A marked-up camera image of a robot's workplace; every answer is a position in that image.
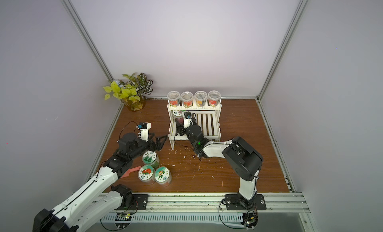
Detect jar with tree lid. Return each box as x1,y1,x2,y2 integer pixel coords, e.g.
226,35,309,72
142,151,160,169

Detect jar with strawberry lid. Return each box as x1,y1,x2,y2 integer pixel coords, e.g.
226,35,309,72
138,165,156,185

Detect jar with orange flower lid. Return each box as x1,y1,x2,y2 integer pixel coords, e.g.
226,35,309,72
155,166,172,187

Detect clear seed container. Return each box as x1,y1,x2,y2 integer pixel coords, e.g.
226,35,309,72
194,91,207,107
181,91,193,108
207,90,221,107

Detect clear container red seeds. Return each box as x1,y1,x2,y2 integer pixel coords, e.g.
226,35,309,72
167,91,181,107

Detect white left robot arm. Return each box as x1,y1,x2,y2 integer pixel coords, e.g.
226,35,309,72
33,133,167,232

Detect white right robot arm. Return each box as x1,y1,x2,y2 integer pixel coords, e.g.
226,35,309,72
176,125,264,208

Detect white wooden slatted shelf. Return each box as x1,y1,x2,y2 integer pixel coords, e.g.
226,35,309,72
167,90,221,149

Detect pink plastic scoop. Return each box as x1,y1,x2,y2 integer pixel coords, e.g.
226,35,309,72
121,166,142,178

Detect green potted plant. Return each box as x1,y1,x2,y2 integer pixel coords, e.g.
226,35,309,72
102,72,153,112

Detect left controller board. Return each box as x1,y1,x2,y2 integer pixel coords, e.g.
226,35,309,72
114,213,132,230

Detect controller board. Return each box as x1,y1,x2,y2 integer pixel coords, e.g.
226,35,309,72
242,211,259,230
114,213,132,230

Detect right controller board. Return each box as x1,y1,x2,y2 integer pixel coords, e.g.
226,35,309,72
242,211,259,230

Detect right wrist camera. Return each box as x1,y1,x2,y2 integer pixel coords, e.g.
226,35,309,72
184,111,196,129

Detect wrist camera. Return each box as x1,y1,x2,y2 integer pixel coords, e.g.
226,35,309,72
184,111,196,129
137,122,151,142

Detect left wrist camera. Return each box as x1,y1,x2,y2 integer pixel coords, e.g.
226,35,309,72
137,122,151,142

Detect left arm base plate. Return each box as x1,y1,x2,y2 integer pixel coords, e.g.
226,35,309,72
117,194,149,211

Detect aluminium front rail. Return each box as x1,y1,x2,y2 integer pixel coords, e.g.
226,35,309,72
128,192,310,213

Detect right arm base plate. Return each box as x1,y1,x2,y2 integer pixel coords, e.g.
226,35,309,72
224,194,267,211

